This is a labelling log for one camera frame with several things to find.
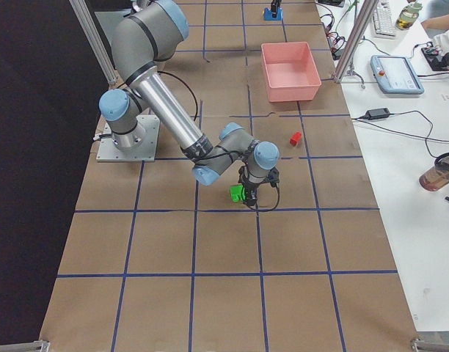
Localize green drink bottle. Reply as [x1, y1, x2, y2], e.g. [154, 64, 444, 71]
[395, 0, 423, 30]

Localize black power adapter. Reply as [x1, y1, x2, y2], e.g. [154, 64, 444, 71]
[360, 108, 391, 121]

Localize red toy block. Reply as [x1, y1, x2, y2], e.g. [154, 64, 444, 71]
[289, 131, 302, 147]

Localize brown water bottle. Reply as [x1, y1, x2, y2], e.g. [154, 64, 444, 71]
[419, 153, 449, 191]

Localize blue toy block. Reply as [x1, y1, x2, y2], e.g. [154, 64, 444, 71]
[263, 7, 282, 21]

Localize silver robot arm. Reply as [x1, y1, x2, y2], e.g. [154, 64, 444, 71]
[99, 1, 280, 210]

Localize pink plastic box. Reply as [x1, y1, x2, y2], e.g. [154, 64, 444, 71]
[261, 42, 321, 103]

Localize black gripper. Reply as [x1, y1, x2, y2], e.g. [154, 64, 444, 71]
[271, 0, 280, 11]
[238, 165, 280, 206]

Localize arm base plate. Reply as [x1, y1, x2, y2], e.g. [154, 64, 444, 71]
[96, 114, 160, 162]

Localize aluminium frame post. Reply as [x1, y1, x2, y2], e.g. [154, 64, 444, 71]
[332, 0, 378, 83]

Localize teach pendant tablet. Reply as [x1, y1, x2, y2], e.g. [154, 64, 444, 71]
[370, 55, 424, 95]

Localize white keyboard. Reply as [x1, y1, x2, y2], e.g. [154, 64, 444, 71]
[372, 1, 396, 40]

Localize green toy block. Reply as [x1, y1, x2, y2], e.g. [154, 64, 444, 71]
[230, 184, 246, 203]

